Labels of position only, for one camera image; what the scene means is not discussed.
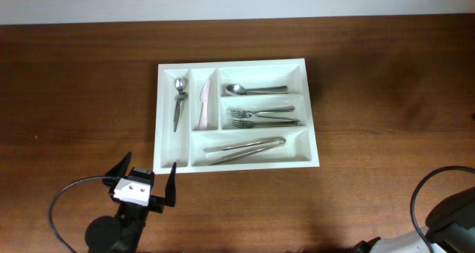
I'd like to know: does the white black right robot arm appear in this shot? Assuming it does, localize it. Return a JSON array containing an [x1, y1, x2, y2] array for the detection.
[[350, 188, 474, 253]]

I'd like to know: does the small steel spoon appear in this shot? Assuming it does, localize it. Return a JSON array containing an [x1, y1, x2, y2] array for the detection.
[[174, 76, 188, 123], [174, 92, 188, 132]]

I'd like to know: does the steel tablespoon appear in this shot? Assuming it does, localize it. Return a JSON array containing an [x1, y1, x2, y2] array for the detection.
[[224, 83, 289, 97], [246, 86, 288, 95]]

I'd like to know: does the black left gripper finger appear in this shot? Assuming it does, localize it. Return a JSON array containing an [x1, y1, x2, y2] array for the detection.
[[164, 162, 177, 207], [105, 151, 132, 177]]

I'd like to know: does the black-handled steel fork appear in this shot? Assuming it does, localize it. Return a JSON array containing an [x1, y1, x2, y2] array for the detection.
[[246, 111, 299, 122]]

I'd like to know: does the black left camera cable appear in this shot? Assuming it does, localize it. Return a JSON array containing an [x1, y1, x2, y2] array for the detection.
[[47, 175, 116, 253]]

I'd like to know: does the pink plastic knife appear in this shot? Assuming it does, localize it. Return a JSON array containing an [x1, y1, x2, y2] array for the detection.
[[198, 79, 212, 130]]

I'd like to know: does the white cutlery tray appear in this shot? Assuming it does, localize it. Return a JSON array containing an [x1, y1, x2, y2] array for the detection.
[[153, 59, 319, 174]]

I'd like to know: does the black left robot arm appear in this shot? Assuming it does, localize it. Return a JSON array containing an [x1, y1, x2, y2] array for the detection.
[[85, 153, 177, 253]]

